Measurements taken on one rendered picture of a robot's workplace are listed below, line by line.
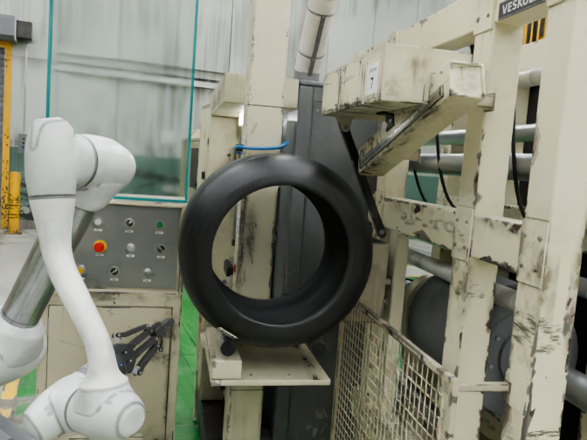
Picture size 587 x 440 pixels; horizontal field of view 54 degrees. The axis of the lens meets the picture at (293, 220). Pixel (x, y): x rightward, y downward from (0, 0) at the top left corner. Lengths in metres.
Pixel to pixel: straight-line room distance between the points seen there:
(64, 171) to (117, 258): 1.12
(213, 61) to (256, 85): 9.30
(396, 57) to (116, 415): 1.06
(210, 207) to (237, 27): 10.02
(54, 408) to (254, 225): 0.98
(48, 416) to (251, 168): 0.82
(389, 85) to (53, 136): 0.81
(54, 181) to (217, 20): 10.24
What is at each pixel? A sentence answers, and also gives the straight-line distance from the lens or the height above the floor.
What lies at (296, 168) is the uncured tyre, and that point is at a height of 1.45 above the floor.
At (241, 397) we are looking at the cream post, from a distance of 2.24.
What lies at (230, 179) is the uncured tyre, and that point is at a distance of 1.68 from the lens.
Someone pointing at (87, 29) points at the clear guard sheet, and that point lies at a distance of 2.46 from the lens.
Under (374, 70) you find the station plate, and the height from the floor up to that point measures 1.72.
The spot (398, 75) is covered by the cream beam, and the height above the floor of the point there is 1.70.
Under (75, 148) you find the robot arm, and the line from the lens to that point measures 1.41.
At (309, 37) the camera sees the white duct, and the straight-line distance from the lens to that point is 2.62.
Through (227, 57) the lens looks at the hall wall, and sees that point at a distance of 11.45.
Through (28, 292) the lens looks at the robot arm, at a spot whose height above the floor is 1.08.
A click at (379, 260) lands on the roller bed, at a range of 2.14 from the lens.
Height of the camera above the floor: 1.46
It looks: 6 degrees down
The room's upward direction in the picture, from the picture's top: 4 degrees clockwise
